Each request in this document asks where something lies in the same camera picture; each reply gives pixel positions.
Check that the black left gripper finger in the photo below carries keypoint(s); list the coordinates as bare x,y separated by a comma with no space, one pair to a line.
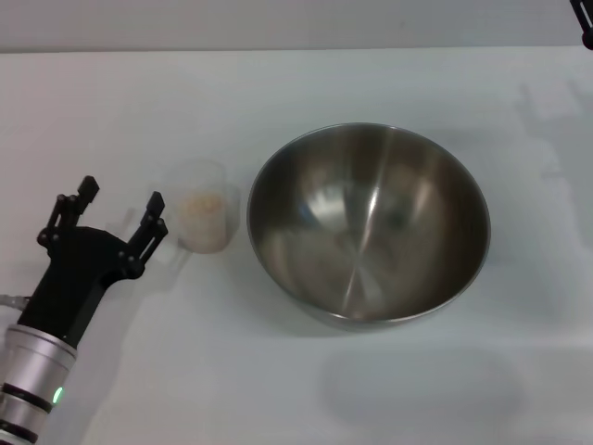
146,232
69,208

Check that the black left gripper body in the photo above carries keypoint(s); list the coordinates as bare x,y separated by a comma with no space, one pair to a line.
74,278

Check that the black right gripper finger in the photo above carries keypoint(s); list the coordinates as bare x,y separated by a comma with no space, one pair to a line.
584,21

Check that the clear plastic measuring cup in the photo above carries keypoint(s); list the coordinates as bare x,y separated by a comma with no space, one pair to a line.
204,222

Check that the uncooked white rice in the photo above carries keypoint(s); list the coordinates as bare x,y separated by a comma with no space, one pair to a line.
203,205

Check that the stainless steel mixing bowl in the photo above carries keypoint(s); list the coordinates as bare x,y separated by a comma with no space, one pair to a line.
370,232

